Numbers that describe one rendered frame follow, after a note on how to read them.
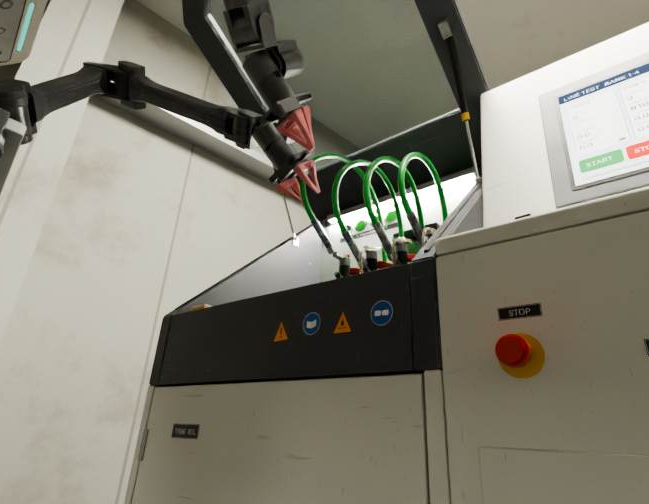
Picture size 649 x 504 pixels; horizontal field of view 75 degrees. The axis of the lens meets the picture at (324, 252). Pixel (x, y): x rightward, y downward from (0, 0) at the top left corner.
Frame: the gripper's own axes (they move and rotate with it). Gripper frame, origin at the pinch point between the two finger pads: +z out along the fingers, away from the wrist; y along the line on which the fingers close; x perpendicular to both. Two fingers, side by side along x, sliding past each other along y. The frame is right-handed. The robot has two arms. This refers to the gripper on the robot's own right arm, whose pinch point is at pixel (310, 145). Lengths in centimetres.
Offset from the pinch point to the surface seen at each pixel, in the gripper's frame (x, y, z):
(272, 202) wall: 190, 141, -11
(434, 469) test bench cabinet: -19, -34, 45
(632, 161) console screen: -39, 24, 34
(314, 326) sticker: 0.2, -23.2, 27.3
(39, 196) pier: 152, -2, -61
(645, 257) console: -44, -13, 35
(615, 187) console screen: -36, 20, 36
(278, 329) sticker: 8.3, -24.4, 25.4
